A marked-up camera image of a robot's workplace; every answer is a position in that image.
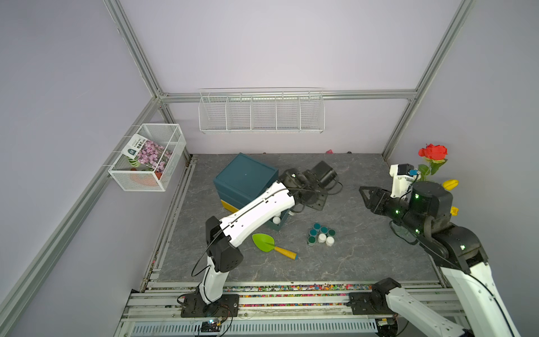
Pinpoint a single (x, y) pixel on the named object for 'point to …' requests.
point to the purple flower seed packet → (148, 153)
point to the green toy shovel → (267, 244)
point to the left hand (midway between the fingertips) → (317, 202)
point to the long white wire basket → (262, 110)
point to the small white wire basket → (132, 175)
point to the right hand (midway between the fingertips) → (363, 188)
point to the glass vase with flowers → (436, 155)
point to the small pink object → (330, 151)
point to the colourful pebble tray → (294, 295)
